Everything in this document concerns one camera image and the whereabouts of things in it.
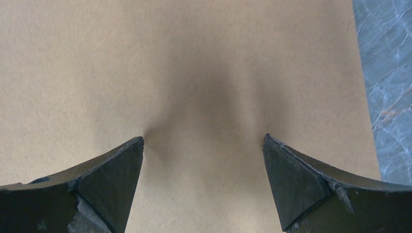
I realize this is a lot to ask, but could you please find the brown cardboard backing board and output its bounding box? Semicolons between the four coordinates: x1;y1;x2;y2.
0;0;380;233

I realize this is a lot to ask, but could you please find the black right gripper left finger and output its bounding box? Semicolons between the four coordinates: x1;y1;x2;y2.
0;137;144;233

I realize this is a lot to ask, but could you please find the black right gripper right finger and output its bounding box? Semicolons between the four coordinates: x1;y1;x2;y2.
262;134;412;233

